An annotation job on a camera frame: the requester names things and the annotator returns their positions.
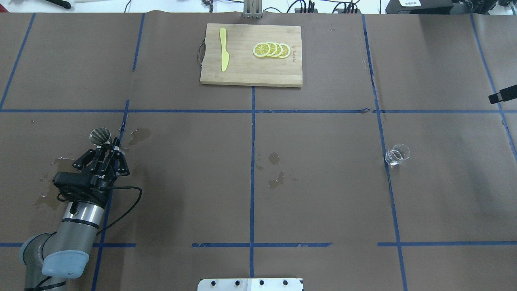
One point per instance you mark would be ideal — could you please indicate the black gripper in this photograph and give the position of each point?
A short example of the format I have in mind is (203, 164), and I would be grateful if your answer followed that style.
(101, 181)

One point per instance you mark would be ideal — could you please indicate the steel jigger measuring cup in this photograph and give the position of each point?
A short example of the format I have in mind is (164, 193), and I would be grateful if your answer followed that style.
(100, 137)

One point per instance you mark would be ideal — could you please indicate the clear glass cup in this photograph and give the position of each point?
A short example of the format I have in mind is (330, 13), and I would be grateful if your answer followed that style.
(397, 154)

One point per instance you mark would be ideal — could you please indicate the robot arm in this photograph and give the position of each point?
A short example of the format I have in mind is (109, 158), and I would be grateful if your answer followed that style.
(53, 258)

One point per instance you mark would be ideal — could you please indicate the yellow plastic knife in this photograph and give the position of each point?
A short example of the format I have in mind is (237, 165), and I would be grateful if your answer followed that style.
(224, 53)

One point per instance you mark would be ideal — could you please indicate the wooden cutting board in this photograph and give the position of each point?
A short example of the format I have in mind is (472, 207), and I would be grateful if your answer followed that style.
(246, 69)

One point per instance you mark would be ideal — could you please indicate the front lemon slice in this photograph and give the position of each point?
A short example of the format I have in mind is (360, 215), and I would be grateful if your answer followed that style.
(262, 49)

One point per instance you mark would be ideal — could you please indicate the lemon slice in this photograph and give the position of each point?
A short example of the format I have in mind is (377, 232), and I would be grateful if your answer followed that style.
(262, 49)
(285, 51)

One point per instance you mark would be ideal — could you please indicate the back lemon slice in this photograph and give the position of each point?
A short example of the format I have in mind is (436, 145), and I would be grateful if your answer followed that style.
(285, 51)

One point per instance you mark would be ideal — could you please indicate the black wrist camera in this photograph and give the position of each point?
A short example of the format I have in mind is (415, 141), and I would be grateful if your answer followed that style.
(506, 94)
(72, 182)

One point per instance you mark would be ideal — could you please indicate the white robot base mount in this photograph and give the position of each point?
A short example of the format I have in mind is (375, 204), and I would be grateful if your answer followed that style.
(251, 284)

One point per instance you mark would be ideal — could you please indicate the aluminium camera post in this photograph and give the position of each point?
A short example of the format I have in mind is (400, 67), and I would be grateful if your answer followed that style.
(252, 9)

